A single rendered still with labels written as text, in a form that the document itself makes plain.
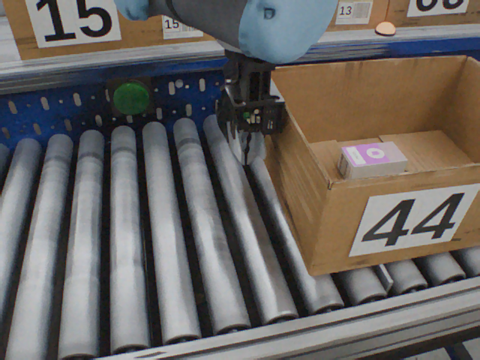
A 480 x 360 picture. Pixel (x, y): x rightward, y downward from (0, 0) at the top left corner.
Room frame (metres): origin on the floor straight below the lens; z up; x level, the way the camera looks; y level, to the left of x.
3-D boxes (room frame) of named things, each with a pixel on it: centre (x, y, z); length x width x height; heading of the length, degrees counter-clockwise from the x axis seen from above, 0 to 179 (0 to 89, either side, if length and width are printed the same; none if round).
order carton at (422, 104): (0.51, -0.27, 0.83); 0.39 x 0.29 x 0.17; 101
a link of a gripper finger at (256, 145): (0.51, -0.04, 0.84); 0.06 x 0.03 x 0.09; 13
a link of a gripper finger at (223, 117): (0.52, 0.00, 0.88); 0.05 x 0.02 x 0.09; 103
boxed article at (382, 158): (0.54, -0.24, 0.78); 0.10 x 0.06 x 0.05; 101
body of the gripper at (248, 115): (0.50, -0.03, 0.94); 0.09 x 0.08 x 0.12; 13
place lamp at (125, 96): (0.70, 0.20, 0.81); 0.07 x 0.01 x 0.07; 102
